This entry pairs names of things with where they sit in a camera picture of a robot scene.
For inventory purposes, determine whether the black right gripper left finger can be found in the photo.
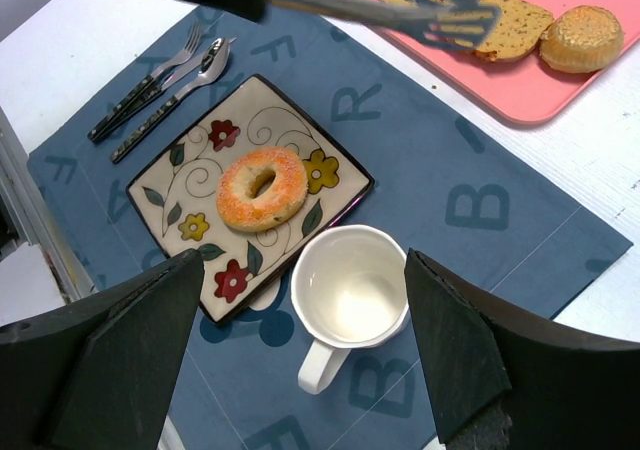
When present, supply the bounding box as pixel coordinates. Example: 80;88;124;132
1;249;204;449

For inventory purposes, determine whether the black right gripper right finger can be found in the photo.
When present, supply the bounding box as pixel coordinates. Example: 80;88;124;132
405;250;639;449

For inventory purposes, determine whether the orange sugared donut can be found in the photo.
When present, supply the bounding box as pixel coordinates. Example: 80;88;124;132
216;146;308;232

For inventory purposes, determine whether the fork with patterned handle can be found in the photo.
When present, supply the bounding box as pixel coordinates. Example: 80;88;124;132
87;21;204;143

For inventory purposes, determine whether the square floral ceramic plate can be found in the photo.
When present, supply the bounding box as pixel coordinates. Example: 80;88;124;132
127;75;374;325

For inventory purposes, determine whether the round golden bun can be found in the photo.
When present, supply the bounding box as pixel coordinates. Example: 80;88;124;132
539;5;624;74

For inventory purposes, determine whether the aluminium table edge rail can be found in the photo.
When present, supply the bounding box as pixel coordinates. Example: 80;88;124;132
1;115;95;301

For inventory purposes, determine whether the spoon with patterned handle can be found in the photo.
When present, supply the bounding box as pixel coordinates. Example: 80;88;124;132
111;37;236;164

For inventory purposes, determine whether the blue letter placemat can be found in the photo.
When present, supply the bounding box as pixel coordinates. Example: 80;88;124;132
28;9;631;449

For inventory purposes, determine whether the white ceramic mug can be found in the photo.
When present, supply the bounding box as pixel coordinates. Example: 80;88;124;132
290;225;409;395

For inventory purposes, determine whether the knife with patterned handle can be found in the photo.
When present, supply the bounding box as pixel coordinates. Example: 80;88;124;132
88;37;236;142

